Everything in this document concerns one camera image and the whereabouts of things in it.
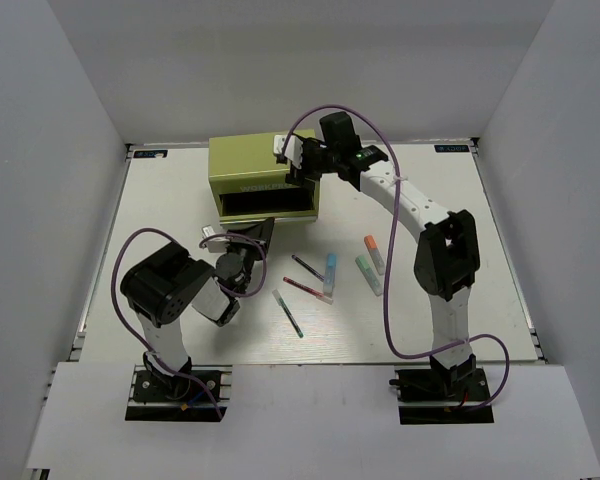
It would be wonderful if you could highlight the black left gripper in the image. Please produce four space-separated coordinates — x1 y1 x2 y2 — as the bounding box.
225 217 275 298

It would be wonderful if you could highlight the green metal drawer chest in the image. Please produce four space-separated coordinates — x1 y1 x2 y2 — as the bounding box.
208 132 320 228

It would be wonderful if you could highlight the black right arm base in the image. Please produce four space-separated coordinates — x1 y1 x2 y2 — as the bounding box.
389 368 494 426

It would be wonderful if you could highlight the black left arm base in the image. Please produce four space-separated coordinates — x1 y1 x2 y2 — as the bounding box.
125 365 232 423

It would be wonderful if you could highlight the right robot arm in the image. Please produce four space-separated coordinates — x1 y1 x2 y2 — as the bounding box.
273 111 480 399

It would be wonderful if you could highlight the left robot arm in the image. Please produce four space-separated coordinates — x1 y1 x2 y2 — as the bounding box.
112 217 274 399

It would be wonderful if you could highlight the purple gel pen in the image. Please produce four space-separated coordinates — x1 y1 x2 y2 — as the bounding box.
291 254 324 282

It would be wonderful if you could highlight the green gel pen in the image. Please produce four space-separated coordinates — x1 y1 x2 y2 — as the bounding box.
272 289 304 338

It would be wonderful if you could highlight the red gel pen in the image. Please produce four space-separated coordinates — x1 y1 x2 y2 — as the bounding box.
283 277 333 305

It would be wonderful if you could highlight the blue highlighter marker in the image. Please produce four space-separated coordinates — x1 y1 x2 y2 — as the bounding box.
323 253 337 297

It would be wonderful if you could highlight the orange highlighter marker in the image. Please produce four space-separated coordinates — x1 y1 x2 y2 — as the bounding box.
364 235 386 276

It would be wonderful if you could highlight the green highlighter marker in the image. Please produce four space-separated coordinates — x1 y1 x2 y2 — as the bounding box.
355 255 383 296

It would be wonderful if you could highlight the blue label sticker left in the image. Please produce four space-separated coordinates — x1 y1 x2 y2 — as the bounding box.
133 149 168 159

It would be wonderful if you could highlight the blue label sticker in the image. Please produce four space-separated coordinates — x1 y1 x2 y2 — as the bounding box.
133 149 168 159
434 144 470 153

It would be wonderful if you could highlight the blue label sticker right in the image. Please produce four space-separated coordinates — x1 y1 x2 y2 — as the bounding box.
434 144 470 153

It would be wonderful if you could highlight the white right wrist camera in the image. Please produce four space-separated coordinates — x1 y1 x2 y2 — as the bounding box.
273 134 305 170

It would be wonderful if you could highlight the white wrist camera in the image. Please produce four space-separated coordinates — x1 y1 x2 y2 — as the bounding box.
273 134 305 170
199 225 229 254

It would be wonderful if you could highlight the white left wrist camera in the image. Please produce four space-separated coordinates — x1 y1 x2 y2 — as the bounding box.
199 225 229 254

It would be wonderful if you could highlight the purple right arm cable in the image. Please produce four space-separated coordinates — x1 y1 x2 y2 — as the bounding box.
279 103 512 411

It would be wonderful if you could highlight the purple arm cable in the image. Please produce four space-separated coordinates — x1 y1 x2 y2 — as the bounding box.
279 103 512 411
109 227 269 421

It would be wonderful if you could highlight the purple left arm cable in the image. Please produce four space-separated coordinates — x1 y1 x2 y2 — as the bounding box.
109 227 269 421

